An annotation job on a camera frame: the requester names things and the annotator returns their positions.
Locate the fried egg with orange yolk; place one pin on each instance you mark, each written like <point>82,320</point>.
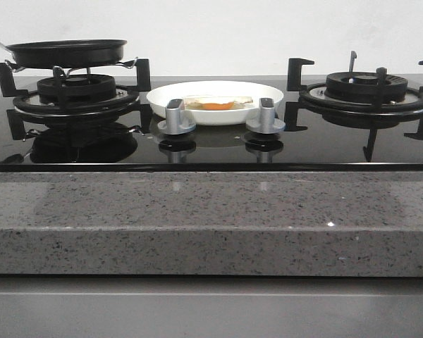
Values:
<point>217,103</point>

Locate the white ceramic plate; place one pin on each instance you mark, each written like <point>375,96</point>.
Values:
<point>160,97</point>

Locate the black frying pan green handle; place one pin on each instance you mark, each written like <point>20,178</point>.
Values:
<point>82,53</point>

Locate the silver left stove knob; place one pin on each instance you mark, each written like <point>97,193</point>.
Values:
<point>176,122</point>

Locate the silver stove knob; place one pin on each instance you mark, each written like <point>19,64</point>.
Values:
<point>266,122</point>
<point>176,122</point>

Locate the silver right stove knob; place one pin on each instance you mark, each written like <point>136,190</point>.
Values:
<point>266,122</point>

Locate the black glass gas stove top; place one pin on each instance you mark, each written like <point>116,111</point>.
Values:
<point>133,144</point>

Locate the black right pan support grate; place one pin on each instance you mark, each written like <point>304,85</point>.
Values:
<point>363,105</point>

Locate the black left gas burner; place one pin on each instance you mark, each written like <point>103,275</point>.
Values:
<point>79,89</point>

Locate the black gas burner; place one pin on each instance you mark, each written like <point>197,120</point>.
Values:
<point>361,87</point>
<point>79,89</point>

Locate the black right gas burner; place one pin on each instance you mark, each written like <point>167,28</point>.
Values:
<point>361,87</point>

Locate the grey cabinet drawer front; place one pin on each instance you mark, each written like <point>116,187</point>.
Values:
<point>210,307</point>

